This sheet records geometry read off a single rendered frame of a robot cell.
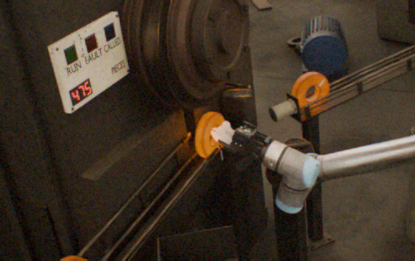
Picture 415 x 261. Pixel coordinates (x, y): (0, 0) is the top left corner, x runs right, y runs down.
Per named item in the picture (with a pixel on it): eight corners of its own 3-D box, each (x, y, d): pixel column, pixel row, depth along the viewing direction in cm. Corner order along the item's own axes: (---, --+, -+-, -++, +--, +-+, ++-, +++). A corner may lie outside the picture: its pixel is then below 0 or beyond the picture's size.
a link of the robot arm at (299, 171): (307, 196, 185) (315, 173, 178) (271, 178, 189) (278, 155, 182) (317, 178, 192) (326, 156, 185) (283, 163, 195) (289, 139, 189)
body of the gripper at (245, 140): (242, 119, 193) (275, 134, 190) (237, 139, 198) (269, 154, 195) (231, 130, 188) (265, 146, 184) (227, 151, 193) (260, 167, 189)
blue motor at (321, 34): (301, 84, 395) (298, 35, 378) (302, 52, 444) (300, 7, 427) (348, 83, 389) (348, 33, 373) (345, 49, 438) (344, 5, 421)
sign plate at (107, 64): (64, 112, 151) (47, 46, 142) (124, 72, 170) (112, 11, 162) (71, 113, 150) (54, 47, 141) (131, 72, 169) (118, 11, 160)
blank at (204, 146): (191, 124, 189) (200, 125, 188) (215, 103, 201) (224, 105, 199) (197, 165, 197) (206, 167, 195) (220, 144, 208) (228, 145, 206)
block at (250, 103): (225, 152, 222) (217, 94, 210) (234, 142, 227) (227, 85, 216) (250, 157, 216) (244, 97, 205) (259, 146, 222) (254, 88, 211)
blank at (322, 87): (306, 116, 230) (311, 120, 227) (283, 95, 221) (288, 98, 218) (331, 86, 230) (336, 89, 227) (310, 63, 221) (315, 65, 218)
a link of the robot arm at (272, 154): (283, 162, 195) (271, 177, 187) (269, 155, 196) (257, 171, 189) (289, 140, 189) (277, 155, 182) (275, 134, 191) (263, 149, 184)
